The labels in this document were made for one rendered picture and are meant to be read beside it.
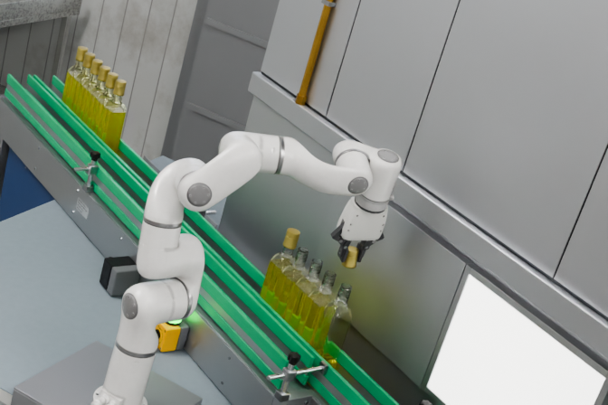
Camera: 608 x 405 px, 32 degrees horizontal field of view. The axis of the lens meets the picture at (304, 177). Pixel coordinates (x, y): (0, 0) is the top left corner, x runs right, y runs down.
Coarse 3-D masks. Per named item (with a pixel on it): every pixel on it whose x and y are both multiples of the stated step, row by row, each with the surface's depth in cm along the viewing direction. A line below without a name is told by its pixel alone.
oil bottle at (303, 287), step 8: (304, 280) 258; (296, 288) 259; (304, 288) 257; (312, 288) 257; (296, 296) 259; (304, 296) 257; (296, 304) 259; (304, 304) 257; (288, 312) 262; (296, 312) 260; (288, 320) 262; (296, 320) 260; (296, 328) 260
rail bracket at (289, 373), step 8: (296, 352) 242; (296, 360) 240; (288, 368) 241; (312, 368) 246; (320, 368) 248; (272, 376) 239; (280, 376) 240; (288, 376) 241; (288, 384) 243; (280, 392) 244; (288, 392) 244; (280, 400) 243
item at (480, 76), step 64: (320, 0) 277; (384, 0) 258; (448, 0) 241; (512, 0) 226; (576, 0) 213; (320, 64) 277; (384, 64) 258; (448, 64) 242; (512, 64) 227; (576, 64) 214; (256, 128) 301; (320, 128) 275; (384, 128) 259; (448, 128) 242; (512, 128) 227; (576, 128) 214; (256, 192) 301; (448, 192) 243; (512, 192) 228; (576, 192) 215; (256, 256) 302; (512, 256) 227; (576, 256) 215; (576, 320) 213; (384, 384) 262
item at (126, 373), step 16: (112, 352) 237; (112, 368) 235; (128, 368) 233; (144, 368) 235; (112, 384) 236; (128, 384) 235; (144, 384) 237; (96, 400) 234; (112, 400) 235; (128, 400) 236; (144, 400) 244
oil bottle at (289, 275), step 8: (288, 272) 262; (296, 272) 260; (304, 272) 262; (280, 280) 264; (288, 280) 261; (296, 280) 260; (280, 288) 264; (288, 288) 261; (280, 296) 264; (288, 296) 262; (272, 304) 267; (280, 304) 264; (288, 304) 263; (280, 312) 264
